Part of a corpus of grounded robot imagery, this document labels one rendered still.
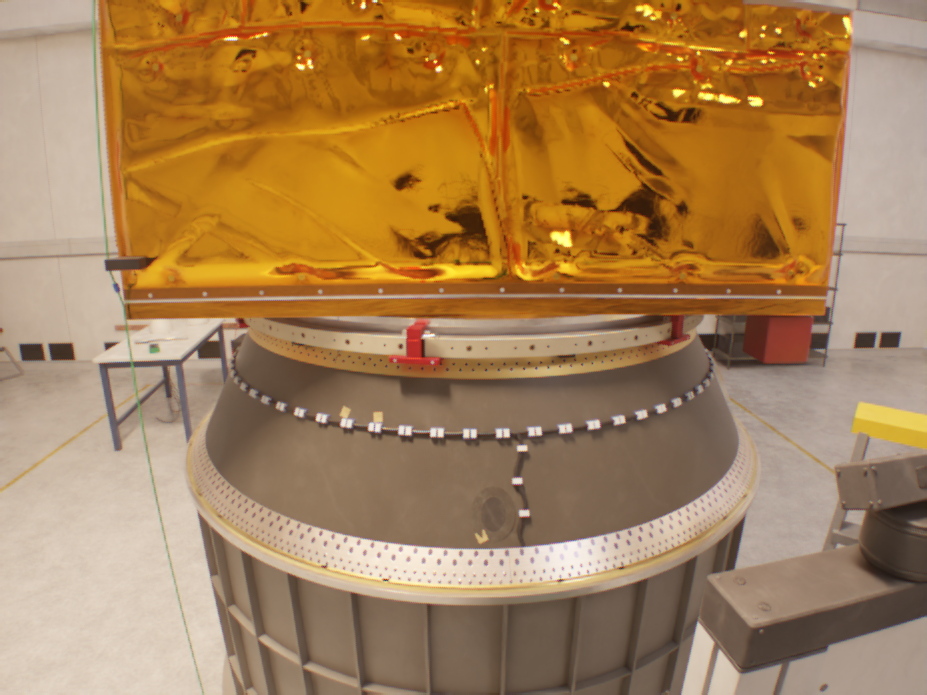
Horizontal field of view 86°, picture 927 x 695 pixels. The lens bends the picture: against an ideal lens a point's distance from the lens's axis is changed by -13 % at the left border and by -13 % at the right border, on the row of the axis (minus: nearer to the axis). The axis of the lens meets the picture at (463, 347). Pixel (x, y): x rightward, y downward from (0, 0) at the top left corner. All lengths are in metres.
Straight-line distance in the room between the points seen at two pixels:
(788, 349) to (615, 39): 0.99
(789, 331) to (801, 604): 1.39
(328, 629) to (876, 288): 8.70
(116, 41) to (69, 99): 6.65
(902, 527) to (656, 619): 1.32
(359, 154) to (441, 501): 0.86
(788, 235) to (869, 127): 7.50
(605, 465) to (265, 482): 0.93
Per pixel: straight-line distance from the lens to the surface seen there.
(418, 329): 1.36
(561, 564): 1.44
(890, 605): 0.52
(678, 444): 1.68
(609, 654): 1.72
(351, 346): 1.46
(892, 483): 0.49
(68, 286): 8.41
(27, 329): 8.92
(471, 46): 1.44
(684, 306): 1.58
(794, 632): 0.46
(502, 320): 1.41
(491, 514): 1.40
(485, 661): 1.59
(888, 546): 0.52
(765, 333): 1.77
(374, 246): 1.38
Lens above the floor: 2.05
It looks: 15 degrees down
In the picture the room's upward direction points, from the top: straight up
